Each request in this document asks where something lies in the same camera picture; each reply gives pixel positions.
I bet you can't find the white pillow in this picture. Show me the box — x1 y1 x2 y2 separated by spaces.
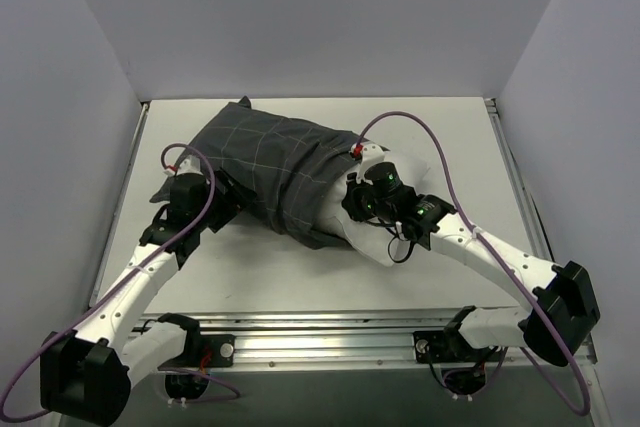
314 151 430 267

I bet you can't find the dark grey checked pillowcase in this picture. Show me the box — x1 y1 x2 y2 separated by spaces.
149 94 369 251

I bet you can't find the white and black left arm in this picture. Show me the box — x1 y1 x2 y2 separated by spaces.
40 170 256 426

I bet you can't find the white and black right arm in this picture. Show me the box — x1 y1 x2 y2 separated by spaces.
342 162 600 367

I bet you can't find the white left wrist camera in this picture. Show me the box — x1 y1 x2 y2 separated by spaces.
164 155 202 177

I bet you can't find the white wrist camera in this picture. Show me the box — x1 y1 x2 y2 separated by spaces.
164 155 202 177
350 142 386 183

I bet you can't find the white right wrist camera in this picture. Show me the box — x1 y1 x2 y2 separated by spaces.
350 142 386 183

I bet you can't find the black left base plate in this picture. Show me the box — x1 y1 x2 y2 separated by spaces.
161 334 236 369

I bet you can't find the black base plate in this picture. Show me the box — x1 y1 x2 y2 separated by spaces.
161 334 236 369
412 330 499 364

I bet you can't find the aluminium front frame rail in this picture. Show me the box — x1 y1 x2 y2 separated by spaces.
124 311 599 374

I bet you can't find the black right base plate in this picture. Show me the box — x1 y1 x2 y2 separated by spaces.
412 330 499 364

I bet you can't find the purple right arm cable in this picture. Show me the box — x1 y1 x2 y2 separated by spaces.
355 110 591 417

